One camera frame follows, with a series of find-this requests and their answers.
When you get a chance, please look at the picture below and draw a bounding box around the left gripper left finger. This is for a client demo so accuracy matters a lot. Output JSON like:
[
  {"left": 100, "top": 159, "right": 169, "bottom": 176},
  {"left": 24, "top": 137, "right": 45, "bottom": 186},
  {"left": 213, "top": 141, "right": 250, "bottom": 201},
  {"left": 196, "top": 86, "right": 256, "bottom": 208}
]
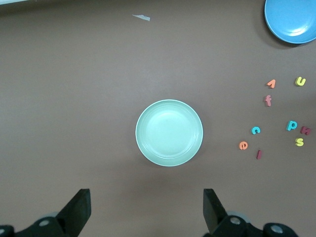
[{"left": 0, "top": 188, "right": 92, "bottom": 237}]

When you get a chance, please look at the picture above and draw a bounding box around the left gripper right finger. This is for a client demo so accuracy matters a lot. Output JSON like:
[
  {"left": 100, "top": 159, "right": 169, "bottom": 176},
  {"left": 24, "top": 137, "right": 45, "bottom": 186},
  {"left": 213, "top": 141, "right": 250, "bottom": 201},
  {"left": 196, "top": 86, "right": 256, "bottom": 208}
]
[{"left": 202, "top": 188, "right": 301, "bottom": 237}]

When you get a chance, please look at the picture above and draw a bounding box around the green plate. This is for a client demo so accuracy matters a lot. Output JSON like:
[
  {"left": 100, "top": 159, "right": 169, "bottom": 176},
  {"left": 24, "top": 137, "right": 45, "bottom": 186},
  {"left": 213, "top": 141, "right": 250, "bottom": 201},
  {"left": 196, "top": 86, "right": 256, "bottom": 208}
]
[{"left": 135, "top": 99, "right": 204, "bottom": 167}]

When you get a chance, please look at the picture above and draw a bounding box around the blue plate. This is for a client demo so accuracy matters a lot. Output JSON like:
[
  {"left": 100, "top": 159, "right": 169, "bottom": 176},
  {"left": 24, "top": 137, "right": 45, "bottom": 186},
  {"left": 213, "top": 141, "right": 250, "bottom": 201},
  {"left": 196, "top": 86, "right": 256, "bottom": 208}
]
[{"left": 264, "top": 0, "right": 316, "bottom": 44}]

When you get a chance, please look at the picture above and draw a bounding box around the brown table cover sheet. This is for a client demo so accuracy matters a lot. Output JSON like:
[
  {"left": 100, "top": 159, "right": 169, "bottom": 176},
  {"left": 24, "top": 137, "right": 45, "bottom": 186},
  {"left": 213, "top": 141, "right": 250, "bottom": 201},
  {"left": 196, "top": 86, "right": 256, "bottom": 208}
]
[{"left": 0, "top": 0, "right": 316, "bottom": 237}]

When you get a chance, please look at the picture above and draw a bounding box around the white paper scrap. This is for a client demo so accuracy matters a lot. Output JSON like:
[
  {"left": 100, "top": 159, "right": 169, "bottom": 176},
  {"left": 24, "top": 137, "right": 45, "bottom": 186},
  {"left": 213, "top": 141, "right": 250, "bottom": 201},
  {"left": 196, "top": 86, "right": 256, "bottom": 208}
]
[{"left": 132, "top": 14, "right": 151, "bottom": 22}]

